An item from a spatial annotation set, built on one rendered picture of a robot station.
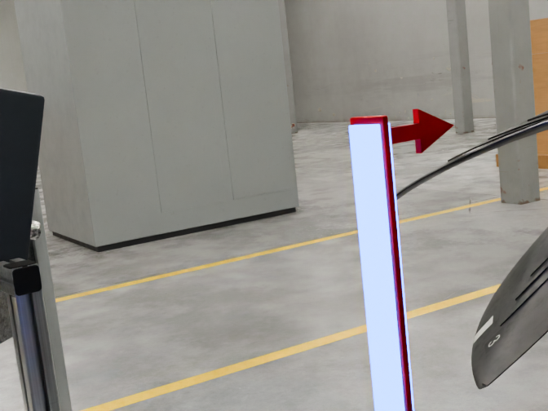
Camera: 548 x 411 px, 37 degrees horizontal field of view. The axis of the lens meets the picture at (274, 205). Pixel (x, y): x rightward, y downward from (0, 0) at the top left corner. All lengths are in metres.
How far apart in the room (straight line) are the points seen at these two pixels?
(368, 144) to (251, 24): 6.97
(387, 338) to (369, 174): 0.09
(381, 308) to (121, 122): 6.40
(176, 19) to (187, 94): 0.63
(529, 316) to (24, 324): 0.50
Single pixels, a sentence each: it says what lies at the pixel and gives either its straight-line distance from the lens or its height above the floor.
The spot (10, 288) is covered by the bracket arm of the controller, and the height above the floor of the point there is 1.03.
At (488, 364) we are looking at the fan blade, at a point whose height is 0.94.
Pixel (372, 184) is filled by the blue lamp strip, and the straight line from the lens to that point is 0.42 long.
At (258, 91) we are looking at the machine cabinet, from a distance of 7.36.
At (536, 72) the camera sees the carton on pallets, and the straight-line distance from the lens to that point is 9.28.
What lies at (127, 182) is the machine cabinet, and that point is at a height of 0.54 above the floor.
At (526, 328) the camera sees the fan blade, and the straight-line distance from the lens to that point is 0.78.
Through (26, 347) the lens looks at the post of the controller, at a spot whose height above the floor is 0.97.
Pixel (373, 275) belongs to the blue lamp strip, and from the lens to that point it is 0.43.
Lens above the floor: 1.21
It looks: 9 degrees down
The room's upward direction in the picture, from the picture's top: 6 degrees counter-clockwise
